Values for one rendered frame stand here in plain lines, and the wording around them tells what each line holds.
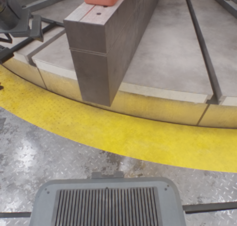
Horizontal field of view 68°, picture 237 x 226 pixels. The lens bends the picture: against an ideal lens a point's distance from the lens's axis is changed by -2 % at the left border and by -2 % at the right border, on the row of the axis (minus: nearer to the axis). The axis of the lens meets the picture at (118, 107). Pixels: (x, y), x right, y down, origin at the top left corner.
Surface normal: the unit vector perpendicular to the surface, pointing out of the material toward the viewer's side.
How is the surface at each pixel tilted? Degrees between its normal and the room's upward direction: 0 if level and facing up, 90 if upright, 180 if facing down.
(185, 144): 0
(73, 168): 0
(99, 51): 90
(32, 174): 0
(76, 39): 90
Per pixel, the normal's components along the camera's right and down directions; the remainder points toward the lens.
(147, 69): -0.01, -0.64
